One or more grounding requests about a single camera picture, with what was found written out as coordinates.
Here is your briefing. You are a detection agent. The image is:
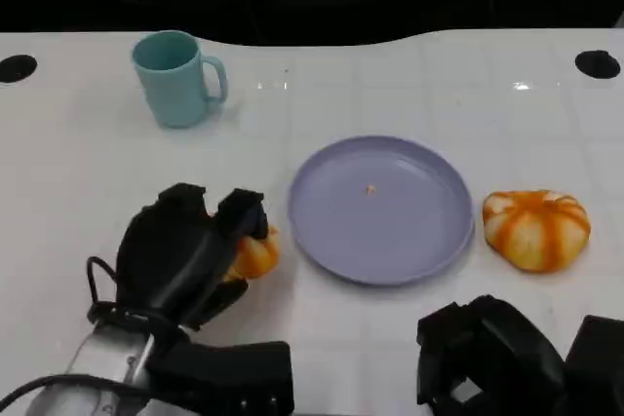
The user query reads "lilac plate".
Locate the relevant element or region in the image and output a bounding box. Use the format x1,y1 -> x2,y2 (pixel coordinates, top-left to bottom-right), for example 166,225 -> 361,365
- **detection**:
287,134 -> 477,287

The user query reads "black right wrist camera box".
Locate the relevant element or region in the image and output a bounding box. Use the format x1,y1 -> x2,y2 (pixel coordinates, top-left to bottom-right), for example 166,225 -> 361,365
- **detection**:
565,314 -> 624,416

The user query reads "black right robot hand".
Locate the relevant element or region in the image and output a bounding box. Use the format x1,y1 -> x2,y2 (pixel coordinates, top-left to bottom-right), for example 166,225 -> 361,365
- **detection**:
416,294 -> 569,416

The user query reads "orange white toy bread roll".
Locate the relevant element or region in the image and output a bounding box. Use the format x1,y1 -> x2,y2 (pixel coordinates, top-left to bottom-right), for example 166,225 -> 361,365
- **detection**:
223,224 -> 282,284
482,188 -> 592,274

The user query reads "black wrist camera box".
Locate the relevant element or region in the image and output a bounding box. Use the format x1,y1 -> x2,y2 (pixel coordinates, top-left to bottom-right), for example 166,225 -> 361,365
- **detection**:
145,340 -> 295,416
565,314 -> 624,416

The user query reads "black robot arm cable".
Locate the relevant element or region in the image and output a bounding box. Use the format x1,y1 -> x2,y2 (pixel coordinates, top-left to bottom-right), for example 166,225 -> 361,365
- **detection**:
0,373 -> 150,403
85,254 -> 129,325

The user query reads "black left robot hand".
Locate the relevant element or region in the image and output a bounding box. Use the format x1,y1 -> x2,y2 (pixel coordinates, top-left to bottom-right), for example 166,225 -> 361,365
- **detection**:
115,182 -> 270,334

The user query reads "pale green mug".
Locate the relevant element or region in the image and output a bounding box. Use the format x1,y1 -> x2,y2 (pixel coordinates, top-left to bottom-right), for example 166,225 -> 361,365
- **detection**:
131,29 -> 229,130

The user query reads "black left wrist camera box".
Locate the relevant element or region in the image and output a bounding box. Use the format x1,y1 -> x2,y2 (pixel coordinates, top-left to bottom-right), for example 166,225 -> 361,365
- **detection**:
145,340 -> 295,416

